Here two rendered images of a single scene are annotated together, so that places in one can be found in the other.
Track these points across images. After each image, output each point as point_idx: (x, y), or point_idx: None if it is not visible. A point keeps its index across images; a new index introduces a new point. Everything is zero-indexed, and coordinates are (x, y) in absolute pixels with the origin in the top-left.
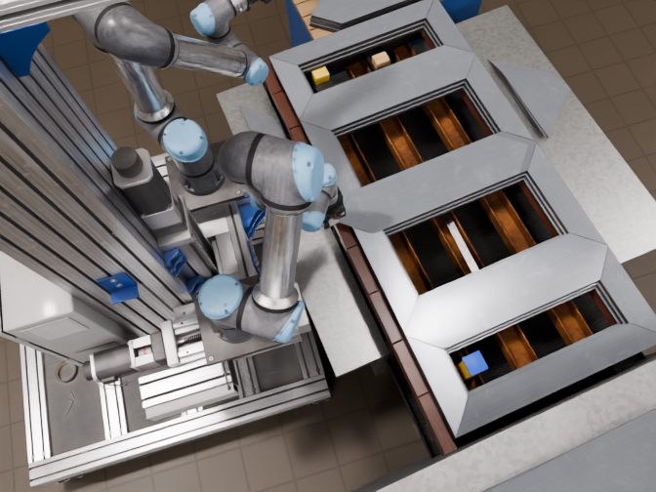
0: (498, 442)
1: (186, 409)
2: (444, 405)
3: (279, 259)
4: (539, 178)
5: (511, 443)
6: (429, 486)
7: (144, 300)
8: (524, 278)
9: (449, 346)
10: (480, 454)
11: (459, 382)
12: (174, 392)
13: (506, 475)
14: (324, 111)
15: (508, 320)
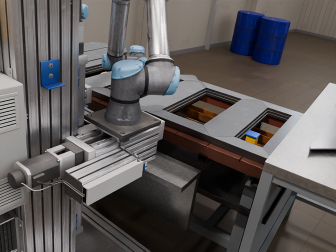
0: (300, 124)
1: (112, 187)
2: (256, 152)
3: (163, 25)
4: (213, 88)
5: (305, 123)
6: (293, 143)
7: (52, 117)
8: (240, 111)
9: (234, 135)
10: (299, 129)
11: (253, 144)
12: (101, 169)
13: (317, 132)
14: (93, 82)
15: (249, 123)
